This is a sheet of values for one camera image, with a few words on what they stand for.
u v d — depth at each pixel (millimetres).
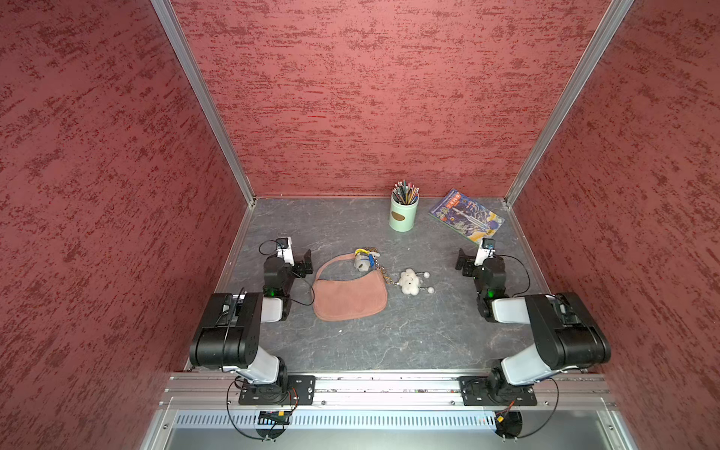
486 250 793
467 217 1136
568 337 455
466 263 834
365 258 967
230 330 432
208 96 877
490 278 705
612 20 720
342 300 901
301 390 747
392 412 760
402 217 1033
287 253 809
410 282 920
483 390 738
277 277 707
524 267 1008
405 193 1031
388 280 950
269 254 812
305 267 853
